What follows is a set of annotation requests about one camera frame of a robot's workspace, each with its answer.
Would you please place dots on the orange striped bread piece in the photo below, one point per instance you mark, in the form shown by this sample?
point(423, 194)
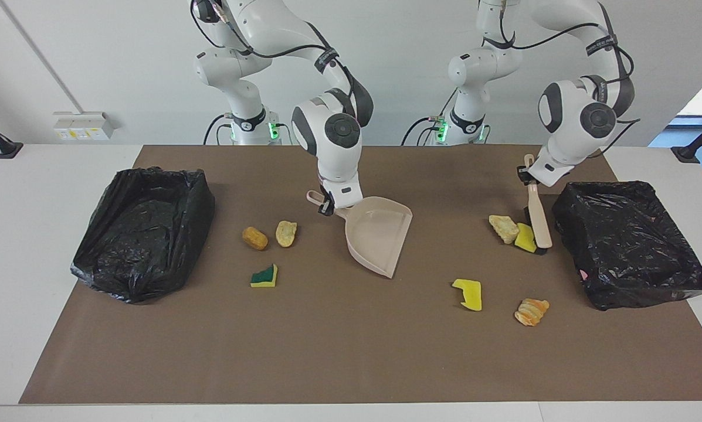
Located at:
point(531, 312)

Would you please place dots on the beige plastic dustpan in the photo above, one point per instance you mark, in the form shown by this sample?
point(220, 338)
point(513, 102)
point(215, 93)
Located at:
point(380, 234)

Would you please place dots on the green and yellow sponge piece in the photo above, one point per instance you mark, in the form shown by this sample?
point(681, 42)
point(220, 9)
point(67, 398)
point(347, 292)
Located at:
point(264, 276)

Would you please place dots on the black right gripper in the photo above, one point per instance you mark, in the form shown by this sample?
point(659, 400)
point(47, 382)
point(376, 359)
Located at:
point(327, 203)

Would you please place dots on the brown potato-shaped lump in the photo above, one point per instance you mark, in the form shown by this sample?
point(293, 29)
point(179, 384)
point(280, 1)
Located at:
point(255, 238)

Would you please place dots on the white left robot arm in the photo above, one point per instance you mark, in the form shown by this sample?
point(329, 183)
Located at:
point(567, 135)

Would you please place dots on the black bag-lined bin pink spot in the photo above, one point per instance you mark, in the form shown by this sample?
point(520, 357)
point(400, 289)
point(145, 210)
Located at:
point(620, 246)

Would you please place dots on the brown table mat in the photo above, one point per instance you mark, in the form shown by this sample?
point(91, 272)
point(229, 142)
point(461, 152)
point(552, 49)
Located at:
point(327, 351)

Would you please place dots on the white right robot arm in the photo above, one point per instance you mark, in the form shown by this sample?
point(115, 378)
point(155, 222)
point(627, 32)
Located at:
point(333, 152)

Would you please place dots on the pale beige foam chunk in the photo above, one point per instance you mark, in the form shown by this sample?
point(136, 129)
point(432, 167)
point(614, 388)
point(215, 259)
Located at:
point(503, 228)
point(286, 233)

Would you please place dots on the notched yellow sponge piece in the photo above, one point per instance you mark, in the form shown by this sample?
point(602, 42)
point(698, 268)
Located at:
point(469, 295)

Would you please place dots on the white wall socket box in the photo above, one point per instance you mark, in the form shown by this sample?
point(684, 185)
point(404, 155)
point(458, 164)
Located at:
point(84, 126)

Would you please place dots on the white wall conduit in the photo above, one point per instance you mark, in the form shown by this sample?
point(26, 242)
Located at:
point(48, 67)

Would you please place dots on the beige hand brush black bristles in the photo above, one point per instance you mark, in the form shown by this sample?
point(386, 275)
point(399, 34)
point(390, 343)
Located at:
point(539, 223)

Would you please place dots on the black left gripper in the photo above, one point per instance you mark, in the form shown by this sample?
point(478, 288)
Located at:
point(528, 176)

